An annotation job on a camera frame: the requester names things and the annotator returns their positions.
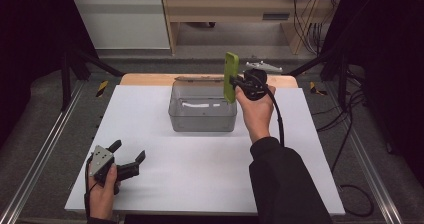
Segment black curtain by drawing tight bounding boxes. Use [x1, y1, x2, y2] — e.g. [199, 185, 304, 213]
[0, 0, 98, 150]
[321, 0, 424, 187]

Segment wooden desk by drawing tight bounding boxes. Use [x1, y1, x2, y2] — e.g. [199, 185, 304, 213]
[159, 0, 346, 56]

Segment looped black floor cable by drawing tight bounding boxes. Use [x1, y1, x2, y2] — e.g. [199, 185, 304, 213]
[335, 183, 375, 218]

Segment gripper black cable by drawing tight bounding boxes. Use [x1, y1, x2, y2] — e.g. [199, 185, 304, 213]
[249, 71, 286, 148]
[83, 154, 100, 220]

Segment wooden table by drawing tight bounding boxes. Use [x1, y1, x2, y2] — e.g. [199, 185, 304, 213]
[119, 73, 299, 89]

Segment white cabinet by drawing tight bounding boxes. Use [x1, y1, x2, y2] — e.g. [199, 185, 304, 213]
[65, 0, 172, 51]

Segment white board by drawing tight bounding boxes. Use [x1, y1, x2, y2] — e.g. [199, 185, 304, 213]
[64, 84, 346, 217]

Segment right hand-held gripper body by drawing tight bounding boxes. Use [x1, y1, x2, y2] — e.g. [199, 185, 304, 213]
[237, 61, 284, 102]

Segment person's right hand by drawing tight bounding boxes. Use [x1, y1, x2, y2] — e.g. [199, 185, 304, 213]
[234, 84, 277, 144]

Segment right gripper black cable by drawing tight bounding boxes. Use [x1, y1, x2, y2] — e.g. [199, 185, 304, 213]
[249, 71, 286, 148]

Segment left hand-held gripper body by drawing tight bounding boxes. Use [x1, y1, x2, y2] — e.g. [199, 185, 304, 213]
[89, 144, 141, 196]

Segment person's left hand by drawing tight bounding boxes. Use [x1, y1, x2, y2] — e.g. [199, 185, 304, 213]
[87, 163, 122, 221]

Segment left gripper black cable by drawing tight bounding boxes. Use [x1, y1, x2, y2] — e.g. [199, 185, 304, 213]
[83, 154, 100, 220]

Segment aluminium rail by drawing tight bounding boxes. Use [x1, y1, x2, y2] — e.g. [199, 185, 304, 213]
[0, 80, 86, 224]
[324, 82, 405, 224]

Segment black metal stand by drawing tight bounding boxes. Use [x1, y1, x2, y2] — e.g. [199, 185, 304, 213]
[285, 45, 353, 110]
[59, 47, 125, 112]

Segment grey transparent plastic box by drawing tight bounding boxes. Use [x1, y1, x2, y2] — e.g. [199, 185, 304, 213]
[168, 76, 238, 133]

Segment green phone case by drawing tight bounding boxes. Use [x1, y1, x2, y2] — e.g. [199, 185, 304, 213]
[223, 51, 240, 104]

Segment black floor cables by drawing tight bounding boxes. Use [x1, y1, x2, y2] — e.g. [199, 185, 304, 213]
[311, 65, 368, 167]

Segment hanging black cables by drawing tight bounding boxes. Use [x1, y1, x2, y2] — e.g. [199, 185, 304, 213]
[292, 0, 338, 56]

